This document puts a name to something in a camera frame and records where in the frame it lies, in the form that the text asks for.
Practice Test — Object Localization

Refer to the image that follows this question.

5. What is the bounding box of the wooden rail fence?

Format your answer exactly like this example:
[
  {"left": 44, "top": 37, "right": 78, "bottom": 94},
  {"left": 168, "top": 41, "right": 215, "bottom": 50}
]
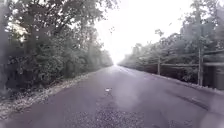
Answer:
[{"left": 121, "top": 46, "right": 224, "bottom": 90}]

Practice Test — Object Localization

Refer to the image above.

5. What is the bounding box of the leaf-strewn gravel verge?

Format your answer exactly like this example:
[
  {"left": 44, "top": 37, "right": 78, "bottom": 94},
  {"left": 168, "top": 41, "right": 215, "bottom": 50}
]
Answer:
[{"left": 0, "top": 68, "right": 108, "bottom": 122}]

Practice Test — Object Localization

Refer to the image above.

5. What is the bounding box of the row of trees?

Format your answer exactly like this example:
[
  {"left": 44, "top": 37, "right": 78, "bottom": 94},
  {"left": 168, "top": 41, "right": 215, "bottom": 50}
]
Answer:
[
  {"left": 118, "top": 0, "right": 224, "bottom": 89},
  {"left": 0, "top": 0, "right": 116, "bottom": 99}
]

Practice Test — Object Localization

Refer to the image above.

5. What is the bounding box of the dark grey asphalt road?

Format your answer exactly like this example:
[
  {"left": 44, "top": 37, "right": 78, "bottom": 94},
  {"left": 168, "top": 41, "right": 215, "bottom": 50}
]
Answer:
[{"left": 0, "top": 64, "right": 224, "bottom": 128}]

